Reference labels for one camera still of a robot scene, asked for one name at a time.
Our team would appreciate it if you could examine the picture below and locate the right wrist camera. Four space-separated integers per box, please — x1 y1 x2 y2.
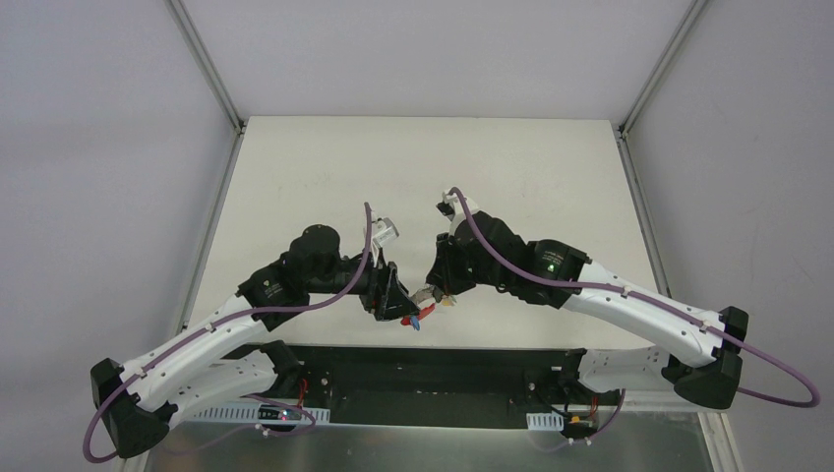
436 189 480 234

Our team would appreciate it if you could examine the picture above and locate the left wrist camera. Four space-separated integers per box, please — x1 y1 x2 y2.
371 217 399 249

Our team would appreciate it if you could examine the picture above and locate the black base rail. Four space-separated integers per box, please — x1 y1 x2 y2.
266 345 620 430

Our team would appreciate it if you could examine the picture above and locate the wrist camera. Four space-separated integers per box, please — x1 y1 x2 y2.
371 217 399 249
436 189 480 234

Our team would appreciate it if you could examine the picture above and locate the silver key organiser plate with rings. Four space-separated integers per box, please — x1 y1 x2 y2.
400 285 457 331

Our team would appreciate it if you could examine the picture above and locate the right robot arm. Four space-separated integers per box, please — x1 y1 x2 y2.
426 203 749 410

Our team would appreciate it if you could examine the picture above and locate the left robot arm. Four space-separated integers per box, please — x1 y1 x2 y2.
83 218 432 463

